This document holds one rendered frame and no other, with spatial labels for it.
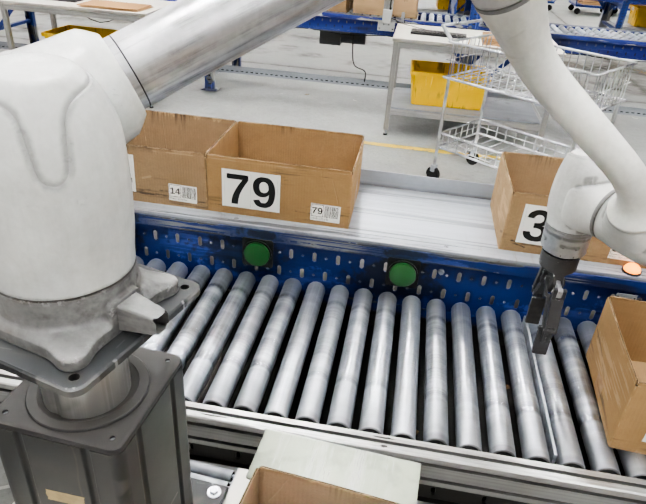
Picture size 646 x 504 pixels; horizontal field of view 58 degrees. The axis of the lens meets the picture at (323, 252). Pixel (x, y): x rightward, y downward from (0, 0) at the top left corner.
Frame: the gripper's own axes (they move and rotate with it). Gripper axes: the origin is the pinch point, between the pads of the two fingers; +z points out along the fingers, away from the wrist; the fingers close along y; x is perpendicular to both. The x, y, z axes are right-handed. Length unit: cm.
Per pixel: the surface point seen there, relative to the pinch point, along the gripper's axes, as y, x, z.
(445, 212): -48, -20, -3
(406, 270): -21.2, -29.4, 2.5
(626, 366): 14.8, 13.4, -5.0
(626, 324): -7.3, 20.8, 0.1
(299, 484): 49, -43, 2
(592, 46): -451, 114, 14
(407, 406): 19.0, -26.3, 10.5
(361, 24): -451, -88, 14
